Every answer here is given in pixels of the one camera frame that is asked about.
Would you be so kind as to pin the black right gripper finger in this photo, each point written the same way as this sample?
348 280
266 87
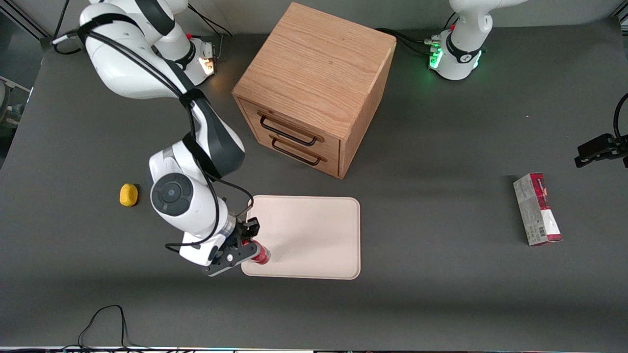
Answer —
247 247
251 228

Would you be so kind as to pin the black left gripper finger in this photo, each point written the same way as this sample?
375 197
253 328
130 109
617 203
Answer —
591 159
594 143

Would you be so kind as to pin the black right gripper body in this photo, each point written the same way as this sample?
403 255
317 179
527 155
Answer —
241 233

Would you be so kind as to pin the red coke bottle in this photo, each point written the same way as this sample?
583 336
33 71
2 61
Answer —
261 255

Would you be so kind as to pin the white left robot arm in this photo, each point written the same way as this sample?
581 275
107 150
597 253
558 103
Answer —
463 54

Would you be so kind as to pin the beige plastic tray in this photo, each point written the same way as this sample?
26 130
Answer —
314 235

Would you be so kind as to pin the red and grey carton box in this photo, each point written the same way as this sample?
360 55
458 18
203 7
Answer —
537 208

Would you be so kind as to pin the yellow lemon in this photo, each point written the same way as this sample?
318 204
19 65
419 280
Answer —
128 194

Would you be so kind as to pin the wooden two-drawer cabinet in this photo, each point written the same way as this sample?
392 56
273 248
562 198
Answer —
314 73

